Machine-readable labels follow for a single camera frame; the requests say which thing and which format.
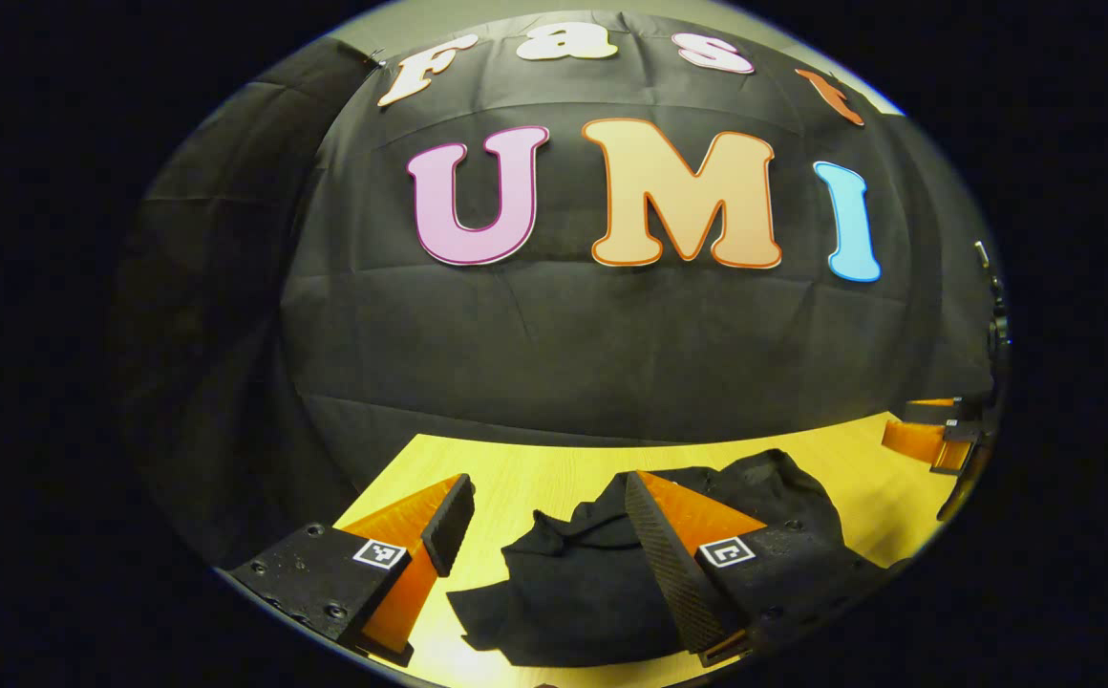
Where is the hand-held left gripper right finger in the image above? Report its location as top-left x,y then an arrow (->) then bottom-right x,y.
623,468 -> 890,668

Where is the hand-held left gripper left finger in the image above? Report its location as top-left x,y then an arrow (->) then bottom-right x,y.
225,472 -> 478,668

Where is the black buttoned shirt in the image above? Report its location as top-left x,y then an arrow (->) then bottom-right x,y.
447,449 -> 846,668

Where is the black backdrop cloth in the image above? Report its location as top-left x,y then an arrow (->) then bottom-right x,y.
110,10 -> 1006,565

